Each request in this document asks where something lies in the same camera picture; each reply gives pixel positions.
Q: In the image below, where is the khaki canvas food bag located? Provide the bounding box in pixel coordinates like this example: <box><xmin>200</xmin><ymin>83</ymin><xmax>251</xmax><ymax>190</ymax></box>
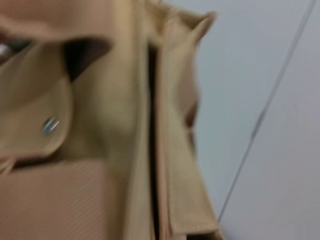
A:
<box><xmin>0</xmin><ymin>0</ymin><xmax>226</xmax><ymax>240</ymax></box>

